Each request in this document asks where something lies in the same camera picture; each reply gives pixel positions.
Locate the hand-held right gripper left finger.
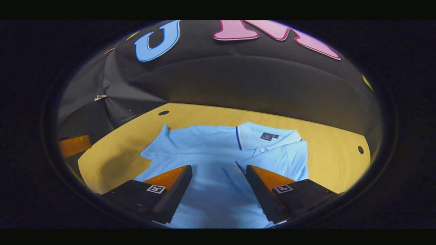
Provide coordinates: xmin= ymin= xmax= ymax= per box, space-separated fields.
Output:
xmin=102 ymin=165 xmax=193 ymax=225

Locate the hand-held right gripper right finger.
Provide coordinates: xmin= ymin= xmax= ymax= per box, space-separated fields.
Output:
xmin=245 ymin=165 xmax=344 ymax=224

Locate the light blue T-shirt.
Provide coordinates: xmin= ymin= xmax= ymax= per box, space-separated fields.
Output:
xmin=135 ymin=121 xmax=309 ymax=228

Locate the black backdrop cloth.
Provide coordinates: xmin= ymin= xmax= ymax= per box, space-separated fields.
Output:
xmin=57 ymin=20 xmax=382 ymax=143

